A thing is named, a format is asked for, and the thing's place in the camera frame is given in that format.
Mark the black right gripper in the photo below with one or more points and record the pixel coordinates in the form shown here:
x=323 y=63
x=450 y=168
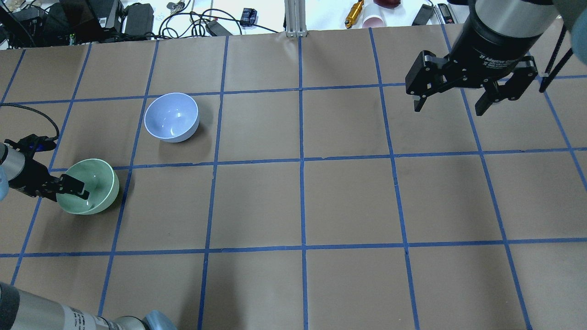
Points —
x=490 y=51

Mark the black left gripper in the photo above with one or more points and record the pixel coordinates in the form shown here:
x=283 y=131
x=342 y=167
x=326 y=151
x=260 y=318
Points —
x=31 y=176

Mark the green bowl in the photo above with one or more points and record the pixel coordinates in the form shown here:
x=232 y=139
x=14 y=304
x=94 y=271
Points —
x=98 y=192

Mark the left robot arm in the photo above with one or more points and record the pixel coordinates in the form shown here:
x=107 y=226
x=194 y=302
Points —
x=12 y=163

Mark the blue bowl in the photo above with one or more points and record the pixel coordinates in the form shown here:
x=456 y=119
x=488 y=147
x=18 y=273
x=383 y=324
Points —
x=172 y=117

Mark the gold cylinder tool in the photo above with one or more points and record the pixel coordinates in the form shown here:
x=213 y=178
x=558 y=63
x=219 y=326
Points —
x=353 y=14

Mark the black power adapter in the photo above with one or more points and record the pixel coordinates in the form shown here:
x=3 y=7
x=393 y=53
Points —
x=139 y=21

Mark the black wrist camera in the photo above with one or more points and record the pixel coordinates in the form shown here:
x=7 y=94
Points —
x=34 y=143

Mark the aluminium frame post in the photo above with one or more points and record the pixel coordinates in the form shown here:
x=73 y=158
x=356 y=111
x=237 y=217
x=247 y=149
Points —
x=295 y=18

